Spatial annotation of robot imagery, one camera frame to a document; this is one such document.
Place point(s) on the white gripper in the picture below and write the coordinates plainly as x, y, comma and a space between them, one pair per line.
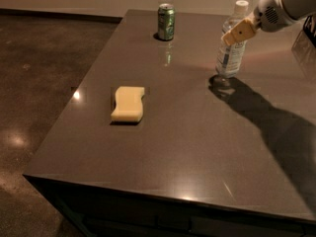
268, 13

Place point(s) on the clear plastic water bottle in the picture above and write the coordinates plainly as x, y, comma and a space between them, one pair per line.
229, 57

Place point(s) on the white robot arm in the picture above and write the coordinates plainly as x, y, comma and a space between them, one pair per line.
297, 9

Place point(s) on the green soda can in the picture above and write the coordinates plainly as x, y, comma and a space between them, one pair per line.
166, 21

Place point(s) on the yellow sponge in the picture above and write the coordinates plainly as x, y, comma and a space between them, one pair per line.
129, 107

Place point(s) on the dark table cabinet base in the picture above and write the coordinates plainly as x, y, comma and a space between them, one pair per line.
101, 212

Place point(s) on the black wire rack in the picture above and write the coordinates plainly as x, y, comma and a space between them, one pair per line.
309, 28

